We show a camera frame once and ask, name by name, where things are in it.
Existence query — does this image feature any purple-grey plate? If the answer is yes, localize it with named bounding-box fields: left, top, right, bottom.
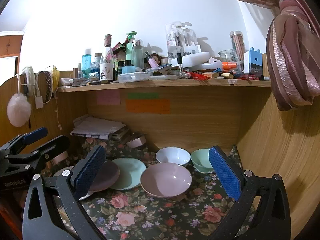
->
left=89, top=160, right=120, bottom=192

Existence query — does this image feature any mint green plate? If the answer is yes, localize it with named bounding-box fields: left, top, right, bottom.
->
left=110, top=158, right=146, bottom=191

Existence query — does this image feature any mint green bowl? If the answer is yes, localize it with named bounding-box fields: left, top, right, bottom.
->
left=191, top=148, right=214, bottom=174

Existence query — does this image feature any white-blue bowl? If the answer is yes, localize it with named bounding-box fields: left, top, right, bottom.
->
left=156, top=147, right=191, bottom=165

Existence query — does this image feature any large pink bowl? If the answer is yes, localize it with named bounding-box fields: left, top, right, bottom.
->
left=140, top=163, right=192, bottom=198

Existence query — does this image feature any white plate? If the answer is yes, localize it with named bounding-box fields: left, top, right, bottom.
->
left=53, top=166, right=93, bottom=200

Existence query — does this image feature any white fluffy pompom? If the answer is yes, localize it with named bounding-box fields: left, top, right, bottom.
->
left=7, top=93, right=31, bottom=127

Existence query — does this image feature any white charger plug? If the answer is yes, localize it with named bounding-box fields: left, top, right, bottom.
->
left=35, top=96, right=43, bottom=109

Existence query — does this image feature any stack of papers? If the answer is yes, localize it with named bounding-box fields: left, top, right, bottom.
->
left=71, top=114, right=130, bottom=140

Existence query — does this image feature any floral tablecloth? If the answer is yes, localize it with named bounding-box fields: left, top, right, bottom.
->
left=41, top=137, right=256, bottom=240

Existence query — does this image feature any wooden shelf board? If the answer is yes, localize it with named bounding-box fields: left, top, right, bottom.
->
left=57, top=79, right=271, bottom=93

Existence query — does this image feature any beaded headband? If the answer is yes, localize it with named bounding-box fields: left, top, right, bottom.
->
left=43, top=70, right=53, bottom=104

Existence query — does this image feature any pink sticky note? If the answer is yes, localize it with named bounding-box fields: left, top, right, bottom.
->
left=96, top=89, right=120, bottom=106

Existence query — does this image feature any blue liquid bottle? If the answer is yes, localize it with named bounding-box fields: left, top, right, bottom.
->
left=81, top=48, right=91, bottom=78

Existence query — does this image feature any white mug on shelf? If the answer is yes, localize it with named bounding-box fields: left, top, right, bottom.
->
left=100, top=62, right=113, bottom=81

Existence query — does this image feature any green sticky note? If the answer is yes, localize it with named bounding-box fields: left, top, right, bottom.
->
left=127, top=93, right=159, bottom=100

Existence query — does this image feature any clear plastic case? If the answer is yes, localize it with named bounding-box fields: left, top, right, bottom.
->
left=118, top=72, right=150, bottom=83

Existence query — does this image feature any orange sticky note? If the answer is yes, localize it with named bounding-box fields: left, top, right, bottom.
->
left=125, top=99, right=170, bottom=114

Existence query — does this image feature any green pump bottle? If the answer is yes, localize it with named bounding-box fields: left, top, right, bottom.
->
left=125, top=31, right=137, bottom=60

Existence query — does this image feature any clear frosted bottle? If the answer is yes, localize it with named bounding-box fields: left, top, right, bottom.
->
left=132, top=39, right=144, bottom=69

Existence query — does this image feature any blue pencil sharpener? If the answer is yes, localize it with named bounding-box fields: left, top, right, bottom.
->
left=244, top=47, right=263, bottom=75

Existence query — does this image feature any orange cap bottle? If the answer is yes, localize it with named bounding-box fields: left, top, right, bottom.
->
left=222, top=62, right=238, bottom=70

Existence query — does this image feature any glass jar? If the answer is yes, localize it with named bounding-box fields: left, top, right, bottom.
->
left=219, top=49, right=241, bottom=71

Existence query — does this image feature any white box on shelf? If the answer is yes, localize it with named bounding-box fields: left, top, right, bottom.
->
left=182, top=51, right=210, bottom=68

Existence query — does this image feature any pink striped curtain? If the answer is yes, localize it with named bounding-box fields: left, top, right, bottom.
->
left=239, top=0, right=319, bottom=111

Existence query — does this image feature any clear jar with sticks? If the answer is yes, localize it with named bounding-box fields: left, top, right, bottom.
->
left=229, top=31, right=246, bottom=61

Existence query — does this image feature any cream mug with handle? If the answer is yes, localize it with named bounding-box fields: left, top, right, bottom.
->
left=46, top=151, right=68, bottom=168

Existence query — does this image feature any white cable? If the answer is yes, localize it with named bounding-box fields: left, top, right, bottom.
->
left=53, top=92, right=62, bottom=131

